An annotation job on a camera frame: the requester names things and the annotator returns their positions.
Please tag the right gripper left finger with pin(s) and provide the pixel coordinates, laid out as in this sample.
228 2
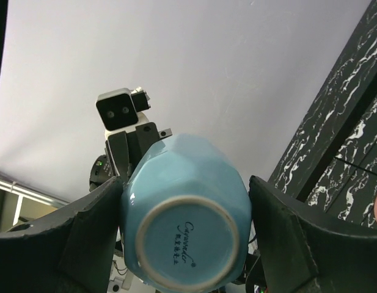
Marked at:
68 250

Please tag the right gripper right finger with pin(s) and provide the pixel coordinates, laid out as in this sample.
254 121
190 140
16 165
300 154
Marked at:
303 249

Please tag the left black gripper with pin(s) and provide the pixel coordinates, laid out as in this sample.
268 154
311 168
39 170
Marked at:
126 148

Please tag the blue faceted cup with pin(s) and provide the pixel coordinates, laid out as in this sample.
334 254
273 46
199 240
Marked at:
186 217

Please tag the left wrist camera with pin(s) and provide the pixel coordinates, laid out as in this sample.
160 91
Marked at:
122 110

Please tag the black wire dish rack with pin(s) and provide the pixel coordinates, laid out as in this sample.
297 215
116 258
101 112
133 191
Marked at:
348 187

